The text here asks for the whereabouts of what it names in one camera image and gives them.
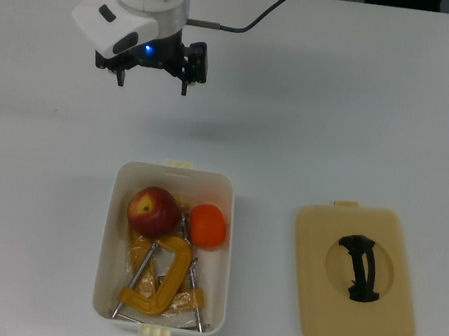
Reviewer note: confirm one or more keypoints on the orange fruit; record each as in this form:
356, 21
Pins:
208, 226

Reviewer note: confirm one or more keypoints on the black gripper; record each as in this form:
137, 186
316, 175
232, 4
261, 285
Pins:
161, 54

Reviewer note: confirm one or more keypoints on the red apple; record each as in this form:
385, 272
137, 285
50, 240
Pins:
152, 212

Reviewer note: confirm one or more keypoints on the white plastic container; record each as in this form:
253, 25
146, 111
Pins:
215, 299

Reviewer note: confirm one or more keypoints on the yellow C-clamp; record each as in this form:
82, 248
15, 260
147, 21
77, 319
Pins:
177, 261
196, 297

